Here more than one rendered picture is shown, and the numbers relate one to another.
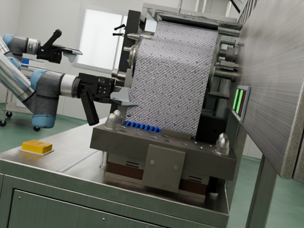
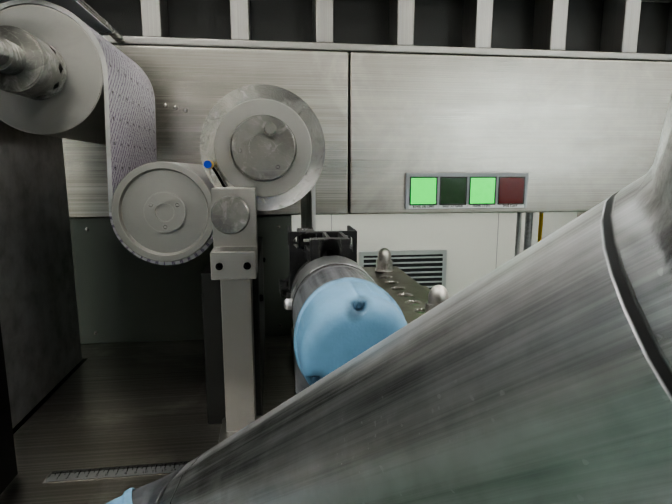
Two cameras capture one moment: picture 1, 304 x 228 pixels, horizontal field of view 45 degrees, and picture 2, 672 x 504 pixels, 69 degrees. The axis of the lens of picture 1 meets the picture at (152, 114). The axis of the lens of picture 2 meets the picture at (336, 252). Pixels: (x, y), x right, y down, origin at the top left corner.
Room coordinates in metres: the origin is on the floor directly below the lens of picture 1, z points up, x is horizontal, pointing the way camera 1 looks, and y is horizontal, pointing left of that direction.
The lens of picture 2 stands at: (1.34, 0.69, 1.22)
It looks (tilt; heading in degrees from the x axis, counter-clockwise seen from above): 9 degrees down; 255
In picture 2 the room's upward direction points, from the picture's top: straight up
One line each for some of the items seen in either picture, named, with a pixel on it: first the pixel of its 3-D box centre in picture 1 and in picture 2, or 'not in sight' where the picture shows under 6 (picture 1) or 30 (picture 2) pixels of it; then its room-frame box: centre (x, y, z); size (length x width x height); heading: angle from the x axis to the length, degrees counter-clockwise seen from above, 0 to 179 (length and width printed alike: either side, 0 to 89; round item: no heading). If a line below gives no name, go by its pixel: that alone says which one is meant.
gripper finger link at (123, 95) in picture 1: (124, 96); not in sight; (1.19, 0.10, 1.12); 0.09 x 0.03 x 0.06; 81
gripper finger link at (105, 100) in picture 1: (109, 100); not in sight; (1.19, 0.14, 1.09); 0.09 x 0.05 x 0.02; 81
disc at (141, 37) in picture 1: (137, 57); (263, 148); (1.26, 0.08, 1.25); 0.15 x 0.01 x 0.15; 172
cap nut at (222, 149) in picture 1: (223, 145); (384, 259); (1.00, -0.21, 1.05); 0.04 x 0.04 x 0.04
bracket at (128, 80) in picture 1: (119, 111); (237, 318); (1.30, 0.12, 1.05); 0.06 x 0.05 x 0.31; 82
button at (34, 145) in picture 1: (37, 146); not in sight; (1.14, 0.33, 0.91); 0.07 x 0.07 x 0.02; 82
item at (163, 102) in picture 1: (164, 105); (307, 244); (1.19, -0.03, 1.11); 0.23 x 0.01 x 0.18; 82
